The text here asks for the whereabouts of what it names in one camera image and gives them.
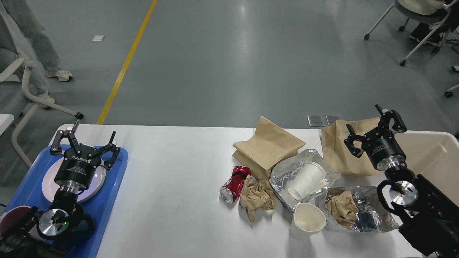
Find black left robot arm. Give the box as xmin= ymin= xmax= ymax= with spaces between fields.
xmin=1 ymin=122 xmax=128 ymax=258

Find folded brown paper bag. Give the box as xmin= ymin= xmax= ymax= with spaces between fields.
xmin=233 ymin=116 xmax=305 ymax=180

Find brown paper bag right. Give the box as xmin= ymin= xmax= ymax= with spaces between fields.
xmin=321 ymin=118 xmax=380 ymax=176

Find dark blue mug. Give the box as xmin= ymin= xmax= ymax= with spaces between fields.
xmin=65 ymin=214 xmax=95 ymax=246

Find pink mug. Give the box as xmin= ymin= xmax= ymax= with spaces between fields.
xmin=0 ymin=206 xmax=39 ymax=239

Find green plate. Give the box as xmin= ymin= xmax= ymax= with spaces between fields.
xmin=77 ymin=181 xmax=104 ymax=204

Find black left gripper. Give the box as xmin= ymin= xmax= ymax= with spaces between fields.
xmin=50 ymin=119 xmax=121 ymax=191

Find aluminium foil sheet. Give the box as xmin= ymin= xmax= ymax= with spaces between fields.
xmin=269 ymin=149 xmax=342 ymax=211
xmin=315 ymin=186 xmax=399 ymax=233

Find crumpled brown paper on foil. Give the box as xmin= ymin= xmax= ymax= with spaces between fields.
xmin=325 ymin=190 xmax=359 ymax=228

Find white paper cup upright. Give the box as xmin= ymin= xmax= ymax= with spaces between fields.
xmin=290 ymin=203 xmax=326 ymax=240

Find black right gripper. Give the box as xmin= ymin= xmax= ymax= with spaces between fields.
xmin=343 ymin=104 xmax=408 ymax=171

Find grey office chair left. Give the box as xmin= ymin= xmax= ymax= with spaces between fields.
xmin=0 ymin=7 xmax=85 ymax=169

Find person in grey trousers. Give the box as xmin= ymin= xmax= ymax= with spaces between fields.
xmin=1 ymin=0 xmax=73 ymax=104

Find metal floor socket plates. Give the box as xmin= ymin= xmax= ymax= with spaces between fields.
xmin=307 ymin=115 xmax=341 ymax=127

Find beige plastic bin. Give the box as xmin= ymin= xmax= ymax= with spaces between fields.
xmin=395 ymin=131 xmax=459 ymax=205

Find white chair right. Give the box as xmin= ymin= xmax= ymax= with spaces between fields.
xmin=364 ymin=0 xmax=458 ymax=67

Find pink plate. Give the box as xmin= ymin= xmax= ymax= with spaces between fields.
xmin=42 ymin=157 xmax=106 ymax=202

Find crushed red soda can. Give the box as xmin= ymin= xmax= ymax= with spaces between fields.
xmin=220 ymin=166 xmax=251 ymax=204

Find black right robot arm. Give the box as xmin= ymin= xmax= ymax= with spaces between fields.
xmin=344 ymin=105 xmax=459 ymax=258

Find person in black seated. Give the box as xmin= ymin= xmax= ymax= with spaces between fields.
xmin=409 ymin=0 xmax=459 ymax=49

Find white paper cup lying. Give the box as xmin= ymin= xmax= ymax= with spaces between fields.
xmin=287 ymin=162 xmax=325 ymax=201

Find blue plastic tray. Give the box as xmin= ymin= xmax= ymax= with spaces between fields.
xmin=5 ymin=146 xmax=128 ymax=258

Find white side table corner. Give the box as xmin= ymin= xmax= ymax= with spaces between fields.
xmin=0 ymin=113 xmax=15 ymax=136

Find aluminium foil sheet lower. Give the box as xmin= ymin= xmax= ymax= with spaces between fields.
xmin=315 ymin=186 xmax=399 ymax=233

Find white chair base far right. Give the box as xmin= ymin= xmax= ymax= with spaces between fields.
xmin=443 ymin=65 xmax=459 ymax=98

